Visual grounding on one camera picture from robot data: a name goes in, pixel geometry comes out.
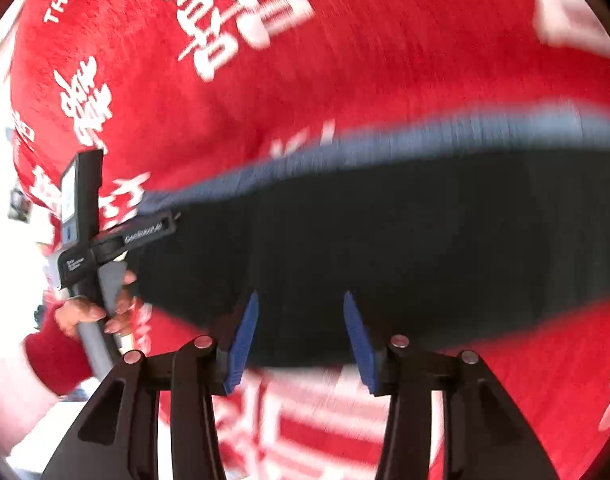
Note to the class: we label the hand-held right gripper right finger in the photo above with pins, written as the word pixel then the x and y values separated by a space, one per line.
pixel 359 345

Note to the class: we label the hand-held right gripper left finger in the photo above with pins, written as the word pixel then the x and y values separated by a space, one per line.
pixel 242 345

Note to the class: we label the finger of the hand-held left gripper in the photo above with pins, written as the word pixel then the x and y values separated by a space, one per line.
pixel 140 232

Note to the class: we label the dark pants with blue waistband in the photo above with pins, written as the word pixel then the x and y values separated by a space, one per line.
pixel 385 240

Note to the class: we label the person's left forearm red sleeve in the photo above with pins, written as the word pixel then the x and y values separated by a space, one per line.
pixel 55 355

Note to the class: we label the person's left hand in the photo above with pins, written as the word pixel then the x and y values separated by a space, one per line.
pixel 77 312

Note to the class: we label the small dark printed object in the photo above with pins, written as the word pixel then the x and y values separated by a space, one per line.
pixel 20 206

